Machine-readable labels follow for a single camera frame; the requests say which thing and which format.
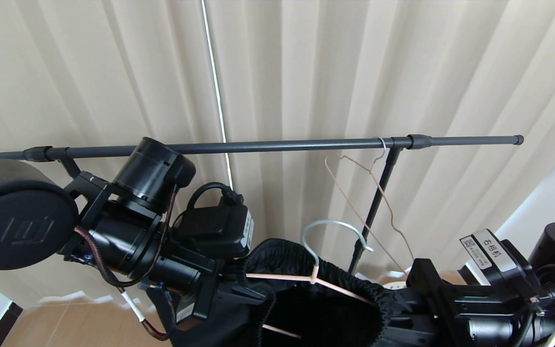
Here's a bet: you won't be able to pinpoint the beige curtain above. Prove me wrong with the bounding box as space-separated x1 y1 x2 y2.
0 0 555 309

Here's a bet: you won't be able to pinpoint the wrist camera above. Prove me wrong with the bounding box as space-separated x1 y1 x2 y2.
175 193 255 259
460 229 543 299

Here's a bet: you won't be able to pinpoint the black clothes rack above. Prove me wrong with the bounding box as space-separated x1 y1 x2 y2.
0 134 525 275

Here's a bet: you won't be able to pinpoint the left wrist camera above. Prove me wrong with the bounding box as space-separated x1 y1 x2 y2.
175 193 255 259

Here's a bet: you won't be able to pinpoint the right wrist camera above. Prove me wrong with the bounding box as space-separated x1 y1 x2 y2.
460 229 543 299

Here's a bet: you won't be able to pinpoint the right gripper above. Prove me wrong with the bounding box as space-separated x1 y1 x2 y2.
391 258 555 347

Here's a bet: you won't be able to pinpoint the black shorts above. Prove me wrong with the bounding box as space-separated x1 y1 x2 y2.
169 238 403 347

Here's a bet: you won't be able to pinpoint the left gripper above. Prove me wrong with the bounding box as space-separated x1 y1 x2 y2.
87 214 225 323

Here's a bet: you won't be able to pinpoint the pink clothes hanger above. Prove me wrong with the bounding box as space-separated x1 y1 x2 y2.
246 220 374 340
325 138 415 275

